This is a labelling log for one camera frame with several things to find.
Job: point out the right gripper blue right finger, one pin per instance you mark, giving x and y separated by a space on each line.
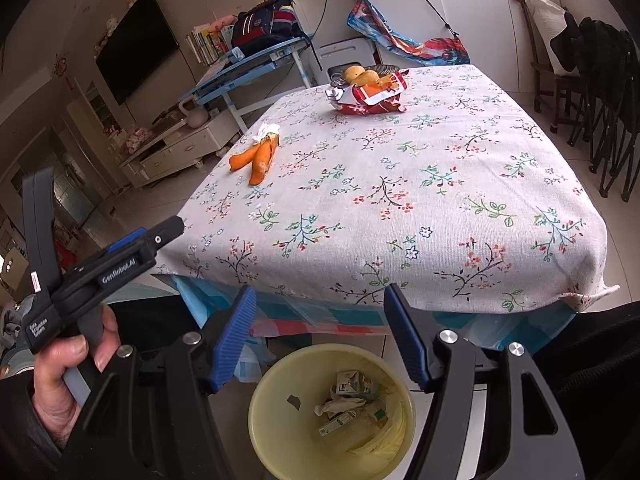
408 340

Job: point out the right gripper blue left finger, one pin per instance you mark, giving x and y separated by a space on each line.
227 333

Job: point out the clear plastic water bottle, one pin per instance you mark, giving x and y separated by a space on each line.
353 428

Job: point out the white tissue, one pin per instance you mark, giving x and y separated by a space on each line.
266 131

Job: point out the red snack bag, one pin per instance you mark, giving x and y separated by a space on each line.
370 99

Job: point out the left hand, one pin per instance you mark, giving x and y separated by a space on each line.
52 401

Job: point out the blue pink checkered undercloth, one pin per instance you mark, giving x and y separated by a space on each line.
281 315

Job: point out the yellow plastic basin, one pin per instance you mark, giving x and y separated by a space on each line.
281 417

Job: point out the floral white tablecloth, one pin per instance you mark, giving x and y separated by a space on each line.
460 199

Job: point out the white tv cabinet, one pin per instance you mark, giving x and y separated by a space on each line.
178 148

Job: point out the pink kettlebell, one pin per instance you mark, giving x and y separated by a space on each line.
196 115

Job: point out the yellow mango right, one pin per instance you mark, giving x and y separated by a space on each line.
366 77

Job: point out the yellow mango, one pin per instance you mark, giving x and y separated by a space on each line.
366 77
351 73

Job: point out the blue adjustable study desk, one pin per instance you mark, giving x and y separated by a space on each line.
246 71

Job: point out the dark fruit plate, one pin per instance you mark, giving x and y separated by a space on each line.
384 69

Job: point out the yellow mango left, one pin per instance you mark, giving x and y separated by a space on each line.
351 73

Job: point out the colourful spiderman kite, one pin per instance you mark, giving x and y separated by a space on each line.
366 19

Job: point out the row of books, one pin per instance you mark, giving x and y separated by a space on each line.
207 43

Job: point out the white air purifier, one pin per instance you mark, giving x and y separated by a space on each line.
334 58

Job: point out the wooden chair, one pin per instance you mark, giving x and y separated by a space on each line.
550 90

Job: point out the dark blue red backpack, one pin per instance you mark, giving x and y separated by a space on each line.
264 26

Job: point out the black folding chairs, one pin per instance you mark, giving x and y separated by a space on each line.
607 62

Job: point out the white pillow sack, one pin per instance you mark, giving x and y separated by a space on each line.
550 22

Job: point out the black wall television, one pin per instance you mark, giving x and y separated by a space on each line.
139 45

